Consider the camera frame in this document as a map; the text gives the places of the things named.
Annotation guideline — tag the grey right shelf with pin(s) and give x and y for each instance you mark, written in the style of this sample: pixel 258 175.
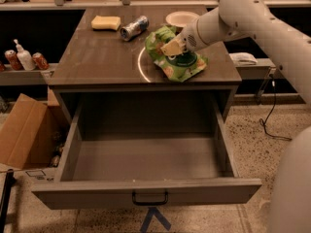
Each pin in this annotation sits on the grey right shelf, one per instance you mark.
pixel 257 71

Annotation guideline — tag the green rice chip bag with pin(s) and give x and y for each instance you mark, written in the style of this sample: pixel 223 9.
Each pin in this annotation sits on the green rice chip bag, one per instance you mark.
pixel 176 68

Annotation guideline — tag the red can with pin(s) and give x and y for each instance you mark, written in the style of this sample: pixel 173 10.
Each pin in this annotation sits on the red can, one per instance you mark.
pixel 40 61
pixel 11 56

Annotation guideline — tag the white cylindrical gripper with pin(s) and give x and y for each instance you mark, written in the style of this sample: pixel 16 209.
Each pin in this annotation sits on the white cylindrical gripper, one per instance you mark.
pixel 187 40

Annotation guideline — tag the black drawer handle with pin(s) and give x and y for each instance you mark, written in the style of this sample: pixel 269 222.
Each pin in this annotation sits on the black drawer handle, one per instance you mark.
pixel 149 199

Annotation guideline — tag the blue and silver can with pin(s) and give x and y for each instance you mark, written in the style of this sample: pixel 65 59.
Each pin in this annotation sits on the blue and silver can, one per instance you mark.
pixel 134 28

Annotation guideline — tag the grey left shelf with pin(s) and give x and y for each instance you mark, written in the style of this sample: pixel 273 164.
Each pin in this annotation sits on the grey left shelf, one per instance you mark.
pixel 10 77

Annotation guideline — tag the red can right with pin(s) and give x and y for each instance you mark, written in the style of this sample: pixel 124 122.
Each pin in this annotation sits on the red can right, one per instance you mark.
pixel 40 61

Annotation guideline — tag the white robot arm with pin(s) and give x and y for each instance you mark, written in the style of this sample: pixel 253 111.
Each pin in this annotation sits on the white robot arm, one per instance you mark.
pixel 290 50

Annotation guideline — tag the open grey top drawer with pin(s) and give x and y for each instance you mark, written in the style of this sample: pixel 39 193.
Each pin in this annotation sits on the open grey top drawer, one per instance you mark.
pixel 146 142

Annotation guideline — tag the grey shelf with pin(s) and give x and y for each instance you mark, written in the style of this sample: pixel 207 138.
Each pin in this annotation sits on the grey shelf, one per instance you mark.
pixel 257 71
pixel 10 77

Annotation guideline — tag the grey cabinet counter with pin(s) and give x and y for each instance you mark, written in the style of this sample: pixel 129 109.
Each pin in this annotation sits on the grey cabinet counter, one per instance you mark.
pixel 97 61

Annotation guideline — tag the black stand leg left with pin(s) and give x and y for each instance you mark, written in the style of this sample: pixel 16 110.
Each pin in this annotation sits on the black stand leg left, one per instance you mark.
pixel 5 198

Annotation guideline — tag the red can left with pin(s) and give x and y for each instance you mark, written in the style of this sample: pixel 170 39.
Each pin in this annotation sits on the red can left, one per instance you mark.
pixel 11 56

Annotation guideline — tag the folded white cloth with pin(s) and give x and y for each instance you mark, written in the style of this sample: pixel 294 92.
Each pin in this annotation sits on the folded white cloth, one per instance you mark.
pixel 243 58

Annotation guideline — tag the white paper bowl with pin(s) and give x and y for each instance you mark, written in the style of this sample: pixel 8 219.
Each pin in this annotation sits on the white paper bowl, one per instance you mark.
pixel 181 19

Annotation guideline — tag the yellow sponge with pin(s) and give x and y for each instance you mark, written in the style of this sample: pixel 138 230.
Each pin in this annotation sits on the yellow sponge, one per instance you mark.
pixel 106 23

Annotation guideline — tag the white pump bottle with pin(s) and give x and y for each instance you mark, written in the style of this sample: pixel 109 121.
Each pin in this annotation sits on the white pump bottle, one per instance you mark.
pixel 24 57

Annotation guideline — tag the brown cardboard box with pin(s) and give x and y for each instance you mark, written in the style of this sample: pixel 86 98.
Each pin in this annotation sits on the brown cardboard box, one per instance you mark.
pixel 30 133

